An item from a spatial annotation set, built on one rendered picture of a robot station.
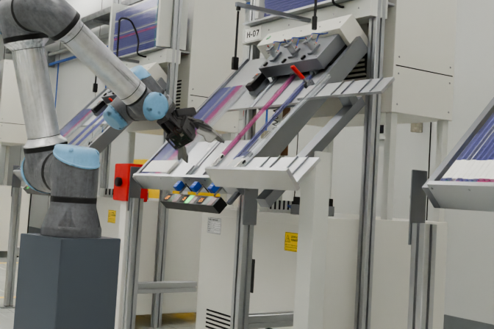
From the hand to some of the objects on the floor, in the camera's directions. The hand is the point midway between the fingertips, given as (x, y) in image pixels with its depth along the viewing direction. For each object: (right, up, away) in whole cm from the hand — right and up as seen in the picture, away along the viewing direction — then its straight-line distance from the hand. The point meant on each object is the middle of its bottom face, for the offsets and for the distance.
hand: (206, 151), depth 237 cm
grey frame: (+9, -84, +32) cm, 90 cm away
